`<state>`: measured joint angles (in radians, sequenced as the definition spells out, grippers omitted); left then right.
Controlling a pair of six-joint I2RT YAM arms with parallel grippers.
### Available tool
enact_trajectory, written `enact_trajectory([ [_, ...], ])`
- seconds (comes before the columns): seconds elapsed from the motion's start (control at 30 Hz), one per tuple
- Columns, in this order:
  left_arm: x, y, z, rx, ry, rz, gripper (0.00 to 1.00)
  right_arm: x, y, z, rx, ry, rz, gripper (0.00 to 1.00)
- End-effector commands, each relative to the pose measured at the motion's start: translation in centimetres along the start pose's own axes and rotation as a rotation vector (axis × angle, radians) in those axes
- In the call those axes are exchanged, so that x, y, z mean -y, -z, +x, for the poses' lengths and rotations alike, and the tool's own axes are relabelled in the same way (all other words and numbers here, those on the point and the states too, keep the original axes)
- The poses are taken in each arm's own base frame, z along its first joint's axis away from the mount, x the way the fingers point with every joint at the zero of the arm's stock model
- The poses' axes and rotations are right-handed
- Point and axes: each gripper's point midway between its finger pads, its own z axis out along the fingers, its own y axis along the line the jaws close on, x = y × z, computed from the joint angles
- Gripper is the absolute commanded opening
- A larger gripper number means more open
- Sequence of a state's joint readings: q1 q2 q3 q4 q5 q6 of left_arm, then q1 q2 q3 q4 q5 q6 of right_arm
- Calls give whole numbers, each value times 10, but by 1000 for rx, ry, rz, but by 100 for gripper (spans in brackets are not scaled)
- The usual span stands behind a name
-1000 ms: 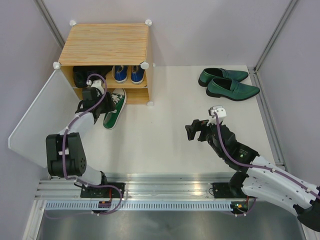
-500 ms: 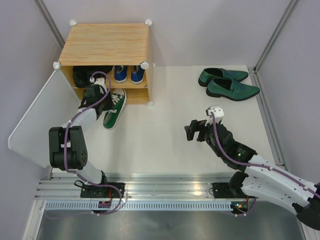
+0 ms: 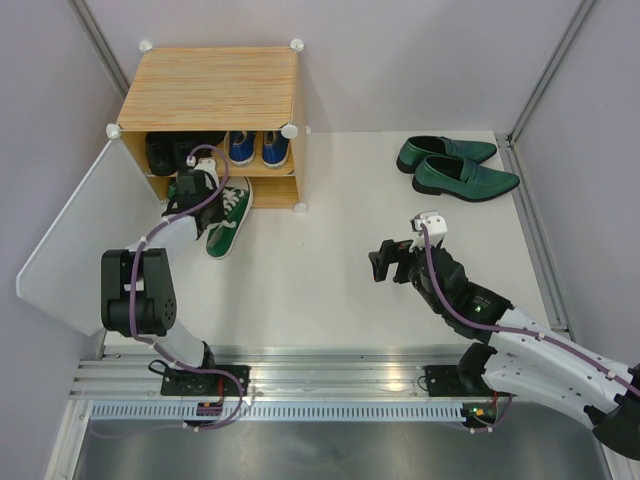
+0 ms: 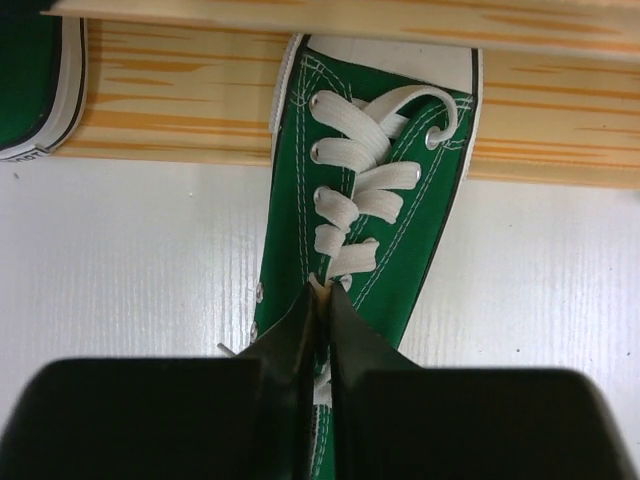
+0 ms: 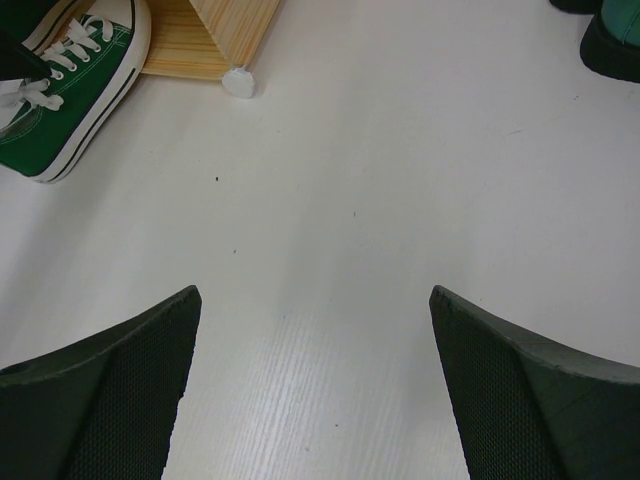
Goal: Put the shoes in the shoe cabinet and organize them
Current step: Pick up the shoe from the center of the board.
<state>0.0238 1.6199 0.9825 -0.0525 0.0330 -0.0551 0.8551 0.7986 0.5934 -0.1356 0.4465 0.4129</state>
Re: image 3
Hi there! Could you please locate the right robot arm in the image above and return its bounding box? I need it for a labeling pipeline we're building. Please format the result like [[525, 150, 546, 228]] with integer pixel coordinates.
[[368, 240, 639, 460]]

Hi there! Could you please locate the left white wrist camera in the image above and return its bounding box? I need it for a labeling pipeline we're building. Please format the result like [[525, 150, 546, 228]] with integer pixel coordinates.
[[186, 156, 217, 173]]

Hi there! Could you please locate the purple cable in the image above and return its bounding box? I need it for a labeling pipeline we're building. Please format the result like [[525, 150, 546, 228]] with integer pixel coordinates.
[[89, 144, 246, 440], [418, 224, 640, 436]]

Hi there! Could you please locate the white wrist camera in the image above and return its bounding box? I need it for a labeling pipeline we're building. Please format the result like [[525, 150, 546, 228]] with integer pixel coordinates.
[[410, 211, 448, 251], [186, 156, 217, 173]]

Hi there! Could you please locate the green sneaker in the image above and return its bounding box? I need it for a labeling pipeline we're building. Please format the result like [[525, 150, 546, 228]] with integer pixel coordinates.
[[206, 177, 254, 260], [167, 177, 177, 209]]

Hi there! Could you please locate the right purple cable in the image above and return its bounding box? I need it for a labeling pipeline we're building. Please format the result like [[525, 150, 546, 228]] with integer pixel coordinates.
[[418, 224, 640, 436]]

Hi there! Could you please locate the wooden two-shelf shoe cabinet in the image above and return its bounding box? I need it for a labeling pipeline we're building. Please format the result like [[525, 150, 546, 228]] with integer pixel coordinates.
[[107, 39, 310, 212]]

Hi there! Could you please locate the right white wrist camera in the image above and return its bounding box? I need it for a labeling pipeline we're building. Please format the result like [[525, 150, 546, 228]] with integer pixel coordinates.
[[410, 211, 448, 251]]

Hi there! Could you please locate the green loafer front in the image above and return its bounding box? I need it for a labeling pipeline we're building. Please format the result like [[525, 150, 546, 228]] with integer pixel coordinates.
[[412, 155, 520, 203]]

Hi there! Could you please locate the left aluminium frame post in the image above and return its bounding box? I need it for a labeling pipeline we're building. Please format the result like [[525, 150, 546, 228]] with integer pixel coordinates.
[[67, 0, 130, 98]]

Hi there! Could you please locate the blue sneaker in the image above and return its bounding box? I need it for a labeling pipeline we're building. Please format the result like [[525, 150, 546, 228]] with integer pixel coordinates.
[[261, 131, 289, 169], [228, 131, 256, 167]]

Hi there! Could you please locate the aluminium frame post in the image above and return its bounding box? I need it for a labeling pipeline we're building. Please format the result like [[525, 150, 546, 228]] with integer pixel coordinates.
[[67, 0, 130, 98], [501, 0, 600, 148]]

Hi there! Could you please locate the green loafer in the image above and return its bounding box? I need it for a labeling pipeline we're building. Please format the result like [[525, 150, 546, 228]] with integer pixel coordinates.
[[412, 155, 520, 203], [396, 135, 497, 174]]

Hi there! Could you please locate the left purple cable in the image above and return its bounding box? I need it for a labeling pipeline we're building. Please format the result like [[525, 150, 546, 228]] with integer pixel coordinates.
[[89, 144, 246, 440]]

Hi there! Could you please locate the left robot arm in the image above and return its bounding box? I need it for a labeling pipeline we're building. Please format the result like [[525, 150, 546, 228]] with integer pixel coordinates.
[[101, 168, 254, 398]]

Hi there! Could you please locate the white translucent cabinet door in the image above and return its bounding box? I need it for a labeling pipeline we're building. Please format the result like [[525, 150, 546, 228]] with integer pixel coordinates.
[[16, 140, 161, 336]]

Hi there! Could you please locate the aluminium mounting rail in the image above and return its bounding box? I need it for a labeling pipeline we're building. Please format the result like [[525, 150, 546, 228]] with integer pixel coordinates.
[[70, 344, 467, 402]]

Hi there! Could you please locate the right aluminium frame post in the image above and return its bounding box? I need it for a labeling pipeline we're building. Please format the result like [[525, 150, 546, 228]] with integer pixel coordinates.
[[501, 0, 600, 148]]

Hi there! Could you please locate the black patent shoe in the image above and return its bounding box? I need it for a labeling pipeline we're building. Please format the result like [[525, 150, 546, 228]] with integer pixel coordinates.
[[145, 132, 176, 176], [172, 131, 226, 170]]

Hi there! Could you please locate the white slotted cable duct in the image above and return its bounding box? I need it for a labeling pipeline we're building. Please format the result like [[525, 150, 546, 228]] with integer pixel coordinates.
[[91, 401, 466, 422]]

